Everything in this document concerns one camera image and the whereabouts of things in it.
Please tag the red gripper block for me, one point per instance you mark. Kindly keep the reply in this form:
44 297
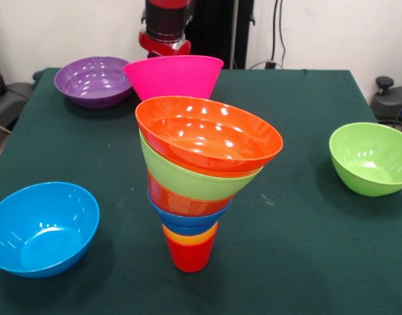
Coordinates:
154 46

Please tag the pink plastic bowl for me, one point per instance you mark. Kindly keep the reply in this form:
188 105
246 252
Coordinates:
174 78

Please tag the purple plastic bowl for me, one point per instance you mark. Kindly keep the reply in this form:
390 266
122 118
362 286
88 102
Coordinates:
92 82

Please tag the large orange-red plastic bowl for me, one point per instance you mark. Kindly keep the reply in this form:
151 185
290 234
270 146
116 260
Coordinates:
207 138

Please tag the green plastic bowl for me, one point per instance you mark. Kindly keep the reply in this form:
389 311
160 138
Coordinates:
371 157
194 185

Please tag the small ribbed orange-red bowl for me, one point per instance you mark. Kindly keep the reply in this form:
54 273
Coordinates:
181 206

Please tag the small dark blue bowl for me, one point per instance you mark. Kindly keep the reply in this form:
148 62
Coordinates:
187 223

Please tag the orange plastic cup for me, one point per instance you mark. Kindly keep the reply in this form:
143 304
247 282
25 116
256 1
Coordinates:
168 233
191 242

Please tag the light blue plastic bowl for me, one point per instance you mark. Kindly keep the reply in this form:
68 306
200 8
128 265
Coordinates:
43 229

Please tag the red plastic cup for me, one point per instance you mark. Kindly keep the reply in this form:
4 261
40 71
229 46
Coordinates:
191 259

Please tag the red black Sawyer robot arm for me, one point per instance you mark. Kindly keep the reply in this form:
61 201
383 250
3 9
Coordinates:
166 16

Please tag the dark grey chair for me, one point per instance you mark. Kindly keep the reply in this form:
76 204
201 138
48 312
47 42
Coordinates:
389 101
10 101

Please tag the dark green tablecloth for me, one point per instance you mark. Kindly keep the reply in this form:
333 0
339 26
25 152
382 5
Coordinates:
286 262

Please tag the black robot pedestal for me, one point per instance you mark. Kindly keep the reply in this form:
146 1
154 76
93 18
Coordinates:
220 33

